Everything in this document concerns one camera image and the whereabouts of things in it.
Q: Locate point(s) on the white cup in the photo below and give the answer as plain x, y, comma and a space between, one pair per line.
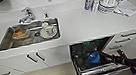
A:
108, 0

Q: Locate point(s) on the white plate stack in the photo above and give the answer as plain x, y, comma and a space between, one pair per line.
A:
107, 7

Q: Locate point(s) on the blue plastic bowl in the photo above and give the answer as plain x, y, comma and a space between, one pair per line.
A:
94, 57

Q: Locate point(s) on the white lower cabinet door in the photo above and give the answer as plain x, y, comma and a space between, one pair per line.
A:
7, 66
57, 55

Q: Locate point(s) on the small chrome sink knob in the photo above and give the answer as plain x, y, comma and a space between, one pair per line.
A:
46, 15

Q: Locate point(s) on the chrome sink faucet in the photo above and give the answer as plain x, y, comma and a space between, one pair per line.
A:
27, 15

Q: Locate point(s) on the small clear bottle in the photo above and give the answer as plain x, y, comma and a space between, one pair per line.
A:
94, 6

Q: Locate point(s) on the white saucer plate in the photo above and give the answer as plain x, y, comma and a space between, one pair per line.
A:
48, 33

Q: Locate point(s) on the white mug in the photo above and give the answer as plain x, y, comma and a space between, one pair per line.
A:
46, 28

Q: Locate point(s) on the stainless steel sink basin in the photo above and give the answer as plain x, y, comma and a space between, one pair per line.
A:
7, 39

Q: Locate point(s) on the orange bowl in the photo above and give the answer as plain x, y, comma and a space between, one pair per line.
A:
19, 32

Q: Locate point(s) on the stainless steel dishwasher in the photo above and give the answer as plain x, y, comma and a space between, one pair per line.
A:
88, 73

